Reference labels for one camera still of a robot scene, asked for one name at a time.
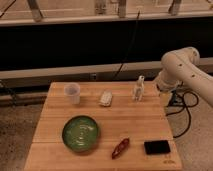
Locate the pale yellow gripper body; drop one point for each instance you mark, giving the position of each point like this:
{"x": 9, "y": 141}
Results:
{"x": 165, "y": 97}

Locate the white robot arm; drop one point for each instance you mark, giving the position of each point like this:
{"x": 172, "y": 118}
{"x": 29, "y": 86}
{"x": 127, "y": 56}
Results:
{"x": 181, "y": 65}

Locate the wooden butcher block table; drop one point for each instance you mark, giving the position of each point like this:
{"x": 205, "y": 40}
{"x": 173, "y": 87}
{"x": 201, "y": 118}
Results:
{"x": 124, "y": 118}

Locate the black rectangular sponge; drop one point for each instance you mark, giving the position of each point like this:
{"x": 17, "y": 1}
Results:
{"x": 157, "y": 147}

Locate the red chili pepper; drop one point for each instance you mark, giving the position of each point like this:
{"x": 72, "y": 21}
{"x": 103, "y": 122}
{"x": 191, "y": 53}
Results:
{"x": 120, "y": 148}

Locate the green ceramic bowl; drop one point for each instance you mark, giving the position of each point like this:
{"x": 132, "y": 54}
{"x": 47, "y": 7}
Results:
{"x": 80, "y": 133}

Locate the translucent plastic cup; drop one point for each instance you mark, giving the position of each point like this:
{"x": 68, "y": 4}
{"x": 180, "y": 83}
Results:
{"x": 72, "y": 91}

